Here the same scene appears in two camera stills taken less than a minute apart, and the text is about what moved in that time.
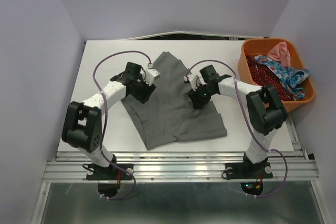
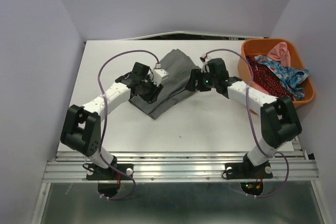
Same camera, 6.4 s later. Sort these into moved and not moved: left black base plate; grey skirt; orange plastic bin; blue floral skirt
Moved: grey skirt
Not moved: blue floral skirt; orange plastic bin; left black base plate
